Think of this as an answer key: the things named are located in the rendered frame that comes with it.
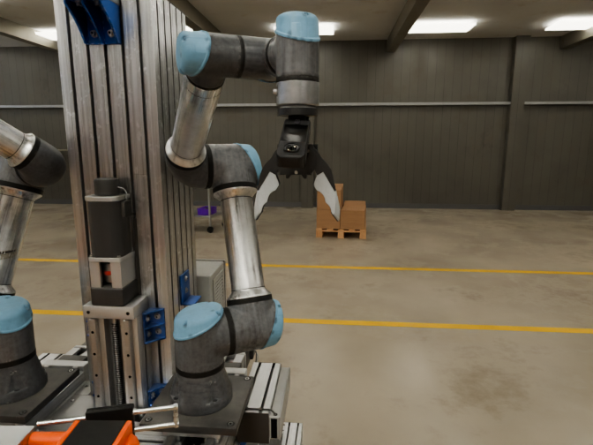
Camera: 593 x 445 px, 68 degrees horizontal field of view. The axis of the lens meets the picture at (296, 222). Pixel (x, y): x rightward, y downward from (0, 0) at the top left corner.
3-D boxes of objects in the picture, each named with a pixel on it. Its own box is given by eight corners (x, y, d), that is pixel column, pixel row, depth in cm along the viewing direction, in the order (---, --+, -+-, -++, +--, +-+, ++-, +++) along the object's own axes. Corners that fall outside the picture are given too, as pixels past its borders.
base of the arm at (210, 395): (182, 380, 117) (180, 344, 115) (238, 382, 115) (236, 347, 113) (160, 414, 102) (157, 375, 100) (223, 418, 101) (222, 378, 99)
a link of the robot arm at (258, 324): (221, 354, 113) (195, 152, 120) (274, 343, 119) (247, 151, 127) (233, 358, 102) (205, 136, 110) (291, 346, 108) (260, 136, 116)
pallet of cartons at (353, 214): (316, 238, 755) (316, 191, 740) (317, 223, 888) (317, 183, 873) (372, 238, 749) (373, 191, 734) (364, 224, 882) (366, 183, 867)
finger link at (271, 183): (260, 215, 85) (288, 177, 83) (255, 221, 79) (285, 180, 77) (248, 206, 84) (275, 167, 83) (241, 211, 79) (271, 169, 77)
